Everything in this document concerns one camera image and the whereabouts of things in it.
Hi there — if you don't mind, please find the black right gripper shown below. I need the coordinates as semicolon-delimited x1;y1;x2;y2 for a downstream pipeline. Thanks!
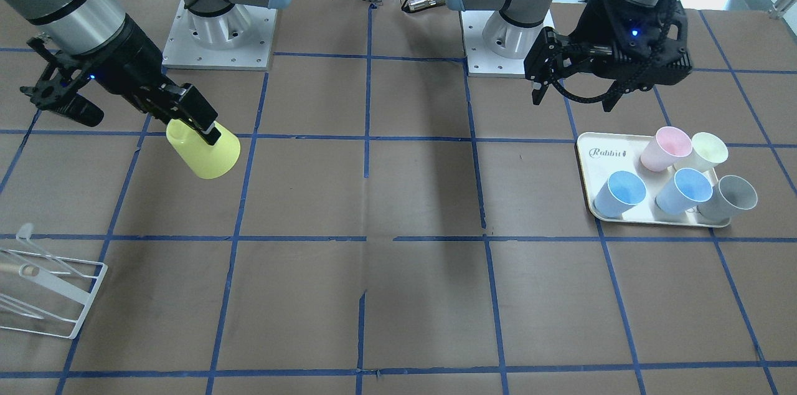
63;16;221;146

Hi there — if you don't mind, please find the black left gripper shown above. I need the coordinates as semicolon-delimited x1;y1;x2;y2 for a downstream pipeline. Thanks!
526;0;694;112

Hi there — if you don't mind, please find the yellow plastic cup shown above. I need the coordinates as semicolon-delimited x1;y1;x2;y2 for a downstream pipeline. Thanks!
166;120;241;179

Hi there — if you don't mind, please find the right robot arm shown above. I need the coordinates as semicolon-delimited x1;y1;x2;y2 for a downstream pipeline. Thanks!
4;0;291;146

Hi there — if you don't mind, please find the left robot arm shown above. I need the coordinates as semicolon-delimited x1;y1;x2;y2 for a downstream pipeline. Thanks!
446;0;694;112

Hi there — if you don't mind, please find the pink plastic cup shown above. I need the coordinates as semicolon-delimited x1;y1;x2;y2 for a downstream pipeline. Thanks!
640;126;692;173

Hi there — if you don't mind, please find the light blue cup front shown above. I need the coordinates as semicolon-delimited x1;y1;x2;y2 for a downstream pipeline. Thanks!
593;170;648;218

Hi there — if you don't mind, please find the light blue cup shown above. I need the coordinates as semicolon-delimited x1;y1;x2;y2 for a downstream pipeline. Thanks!
655;168;714;214
593;170;648;218

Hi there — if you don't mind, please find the pale green plastic cup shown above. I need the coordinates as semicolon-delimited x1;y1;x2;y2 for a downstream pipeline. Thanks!
674;133;729;173

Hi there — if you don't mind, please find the light blue cup middle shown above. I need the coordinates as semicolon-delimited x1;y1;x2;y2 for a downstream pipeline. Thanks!
655;168;714;214

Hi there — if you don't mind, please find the grey plastic cup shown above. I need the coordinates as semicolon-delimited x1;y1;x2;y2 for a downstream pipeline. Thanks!
697;174;759;220

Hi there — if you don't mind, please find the cream plastic tray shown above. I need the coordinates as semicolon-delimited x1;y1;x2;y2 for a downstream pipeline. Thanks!
576;133;731;228

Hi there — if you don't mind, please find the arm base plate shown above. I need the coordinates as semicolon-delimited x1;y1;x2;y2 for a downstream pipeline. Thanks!
163;1;278;71
460;10;554;78

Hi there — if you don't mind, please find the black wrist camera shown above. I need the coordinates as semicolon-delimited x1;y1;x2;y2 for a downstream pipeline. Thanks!
20;40;104;128

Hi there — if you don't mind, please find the white wire cup rack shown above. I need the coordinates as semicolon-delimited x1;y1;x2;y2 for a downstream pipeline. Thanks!
2;222;109;340

